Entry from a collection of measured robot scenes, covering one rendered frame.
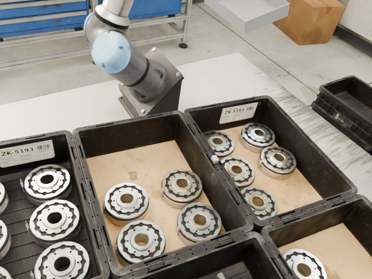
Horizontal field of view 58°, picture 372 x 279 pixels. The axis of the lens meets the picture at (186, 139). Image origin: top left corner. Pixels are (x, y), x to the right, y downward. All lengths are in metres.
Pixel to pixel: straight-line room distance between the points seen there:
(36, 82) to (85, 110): 1.45
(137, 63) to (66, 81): 1.66
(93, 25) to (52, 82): 1.57
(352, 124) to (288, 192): 0.99
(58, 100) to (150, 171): 0.57
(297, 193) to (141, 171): 0.42
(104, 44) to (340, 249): 0.84
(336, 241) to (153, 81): 0.70
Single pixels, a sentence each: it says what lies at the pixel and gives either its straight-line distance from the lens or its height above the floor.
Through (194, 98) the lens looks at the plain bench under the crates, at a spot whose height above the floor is 0.70.
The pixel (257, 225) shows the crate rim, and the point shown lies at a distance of 0.73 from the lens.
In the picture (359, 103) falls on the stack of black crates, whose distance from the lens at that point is 2.14.
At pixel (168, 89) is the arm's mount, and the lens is 1.13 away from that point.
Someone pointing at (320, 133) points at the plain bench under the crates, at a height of 0.70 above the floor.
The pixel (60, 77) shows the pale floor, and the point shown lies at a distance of 2.73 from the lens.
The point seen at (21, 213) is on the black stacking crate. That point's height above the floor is 0.83.
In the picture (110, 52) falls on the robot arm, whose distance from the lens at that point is 1.03.
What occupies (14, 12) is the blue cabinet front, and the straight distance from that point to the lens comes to 2.56.
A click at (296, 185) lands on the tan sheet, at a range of 0.98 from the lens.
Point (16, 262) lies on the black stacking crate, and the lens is 0.80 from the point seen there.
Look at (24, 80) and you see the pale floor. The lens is 2.75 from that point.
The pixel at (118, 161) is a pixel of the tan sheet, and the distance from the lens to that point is 0.92.
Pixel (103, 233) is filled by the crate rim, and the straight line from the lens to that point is 0.68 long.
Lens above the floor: 1.51
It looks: 43 degrees down
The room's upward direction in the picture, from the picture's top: 10 degrees clockwise
